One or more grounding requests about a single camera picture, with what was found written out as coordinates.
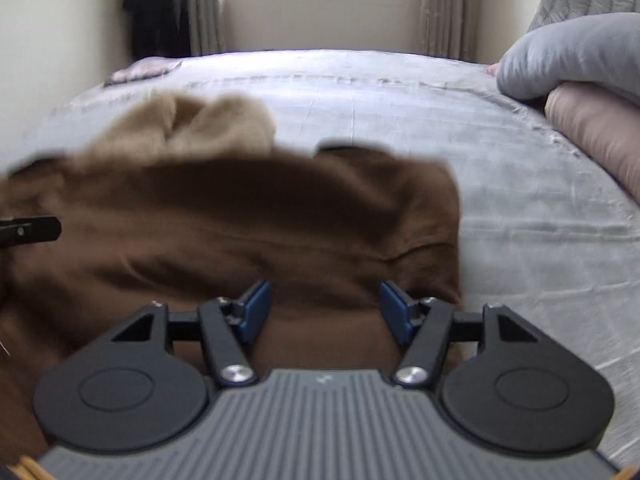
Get brown coat with fleece collar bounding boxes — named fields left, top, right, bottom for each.
left=1, top=94, right=461, bottom=464

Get grey quilted bedspread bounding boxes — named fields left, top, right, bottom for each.
left=1, top=50, right=639, bottom=465

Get folded patterned cloth on bed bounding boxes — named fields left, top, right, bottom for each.
left=104, top=56, right=182, bottom=87

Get pink pillow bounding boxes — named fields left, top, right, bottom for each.
left=544, top=82, right=640, bottom=203

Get left grey curtain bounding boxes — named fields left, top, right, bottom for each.
left=188, top=0, right=226, bottom=56

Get grey curtain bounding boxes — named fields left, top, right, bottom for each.
left=188, top=0, right=226, bottom=56
left=419, top=0, right=480, bottom=62

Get light grey pillow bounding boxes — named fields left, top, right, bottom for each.
left=496, top=13, right=639, bottom=104

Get right grey curtain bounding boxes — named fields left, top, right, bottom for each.
left=419, top=0, right=480, bottom=62

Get dark clothes hanging on wall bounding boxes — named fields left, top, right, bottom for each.
left=122, top=0, right=192, bottom=61

